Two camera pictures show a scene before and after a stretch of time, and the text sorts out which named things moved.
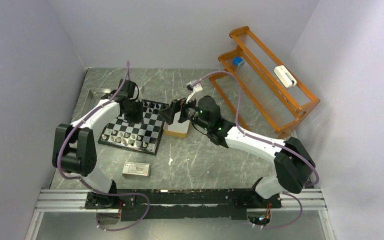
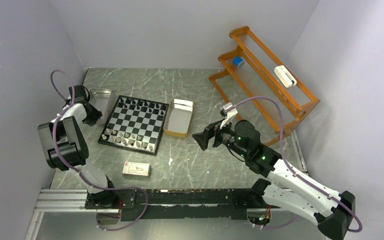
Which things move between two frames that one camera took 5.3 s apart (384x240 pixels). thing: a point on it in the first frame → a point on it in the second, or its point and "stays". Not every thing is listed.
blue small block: (236, 61) stays
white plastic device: (285, 76) stays
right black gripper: (168, 113) → (212, 129)
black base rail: (166, 204) stays
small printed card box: (136, 169) stays
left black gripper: (138, 118) → (91, 121)
